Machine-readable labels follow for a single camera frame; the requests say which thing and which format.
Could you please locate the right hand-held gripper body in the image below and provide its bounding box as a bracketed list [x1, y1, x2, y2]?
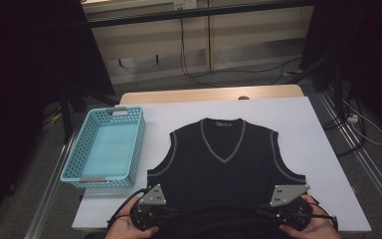
[269, 183, 314, 232]

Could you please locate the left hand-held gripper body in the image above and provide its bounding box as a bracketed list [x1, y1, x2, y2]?
[128, 183, 169, 232]

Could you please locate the dark knit vest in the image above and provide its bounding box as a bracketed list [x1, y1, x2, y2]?
[146, 117, 308, 239]

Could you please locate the light blue plastic basket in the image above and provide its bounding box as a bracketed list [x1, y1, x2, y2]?
[59, 106, 146, 190]

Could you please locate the person's left hand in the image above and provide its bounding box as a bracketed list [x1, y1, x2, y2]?
[103, 196, 161, 239]

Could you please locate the person's right hand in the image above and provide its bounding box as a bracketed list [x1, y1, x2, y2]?
[278, 193, 342, 239]

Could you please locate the black stand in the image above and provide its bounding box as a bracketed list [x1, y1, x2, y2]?
[59, 84, 120, 144]
[286, 53, 346, 121]

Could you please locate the wooden table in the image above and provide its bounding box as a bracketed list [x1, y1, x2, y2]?
[118, 84, 305, 106]

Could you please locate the beige panelled cabinet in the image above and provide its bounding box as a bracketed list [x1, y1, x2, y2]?
[82, 0, 314, 86]

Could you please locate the black curtain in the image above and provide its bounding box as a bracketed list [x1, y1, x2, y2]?
[0, 0, 115, 230]
[298, 0, 382, 140]

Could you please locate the black horizontal beam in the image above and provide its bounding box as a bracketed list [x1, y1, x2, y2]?
[86, 0, 316, 29]

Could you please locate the right hand-held gripper cable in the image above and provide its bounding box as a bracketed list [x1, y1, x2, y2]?
[307, 198, 340, 232]

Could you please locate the aluminium floor rail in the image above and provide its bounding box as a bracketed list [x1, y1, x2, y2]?
[316, 89, 382, 217]
[24, 125, 82, 239]

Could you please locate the black floor cable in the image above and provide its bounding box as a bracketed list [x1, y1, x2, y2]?
[322, 96, 368, 157]

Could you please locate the white floor cable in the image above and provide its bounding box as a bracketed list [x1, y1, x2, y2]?
[341, 98, 382, 146]

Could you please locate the black wall cable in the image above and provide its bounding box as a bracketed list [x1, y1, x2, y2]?
[178, 8, 303, 81]
[180, 8, 287, 89]

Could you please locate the white wall socket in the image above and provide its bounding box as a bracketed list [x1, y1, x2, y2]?
[173, 0, 198, 11]

